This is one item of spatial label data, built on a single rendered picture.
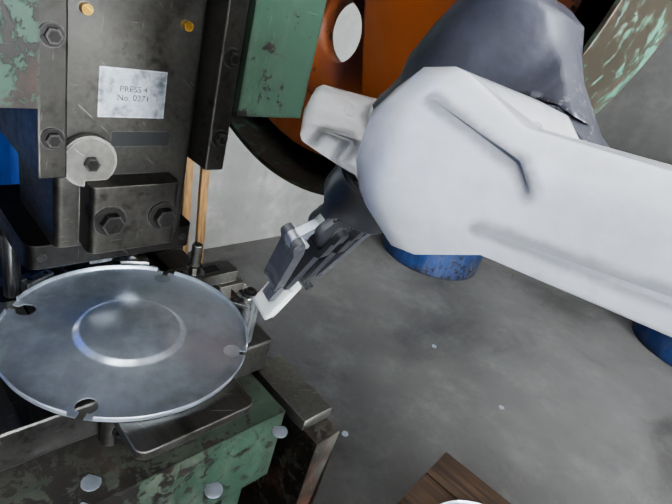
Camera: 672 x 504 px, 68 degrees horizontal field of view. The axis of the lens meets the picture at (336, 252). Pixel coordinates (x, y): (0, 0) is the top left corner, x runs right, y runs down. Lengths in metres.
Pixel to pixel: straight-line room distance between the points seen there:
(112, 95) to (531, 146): 0.44
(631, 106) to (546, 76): 3.32
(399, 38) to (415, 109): 0.52
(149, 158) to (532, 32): 0.43
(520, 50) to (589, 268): 0.17
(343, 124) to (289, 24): 0.24
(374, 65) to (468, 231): 0.58
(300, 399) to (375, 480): 0.83
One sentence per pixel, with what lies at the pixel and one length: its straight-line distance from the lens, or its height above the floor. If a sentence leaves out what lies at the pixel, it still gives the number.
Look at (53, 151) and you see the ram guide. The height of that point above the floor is 1.02.
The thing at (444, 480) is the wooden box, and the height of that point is 0.35.
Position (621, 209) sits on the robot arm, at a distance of 0.22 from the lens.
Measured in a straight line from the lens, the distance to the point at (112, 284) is 0.76.
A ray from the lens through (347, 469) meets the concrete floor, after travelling 1.62.
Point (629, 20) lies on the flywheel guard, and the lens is 0.61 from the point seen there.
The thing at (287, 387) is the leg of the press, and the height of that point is 0.64.
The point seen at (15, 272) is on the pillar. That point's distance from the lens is 0.80.
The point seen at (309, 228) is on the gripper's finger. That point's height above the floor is 1.02.
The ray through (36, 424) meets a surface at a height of 0.70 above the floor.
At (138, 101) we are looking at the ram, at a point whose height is 1.06.
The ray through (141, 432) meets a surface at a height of 0.78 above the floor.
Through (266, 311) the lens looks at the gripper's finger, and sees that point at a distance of 0.59.
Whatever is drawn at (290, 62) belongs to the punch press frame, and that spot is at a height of 1.13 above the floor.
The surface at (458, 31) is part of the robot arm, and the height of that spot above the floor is 1.21.
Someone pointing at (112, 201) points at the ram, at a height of 0.96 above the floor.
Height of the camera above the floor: 1.21
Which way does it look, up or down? 27 degrees down
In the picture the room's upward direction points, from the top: 16 degrees clockwise
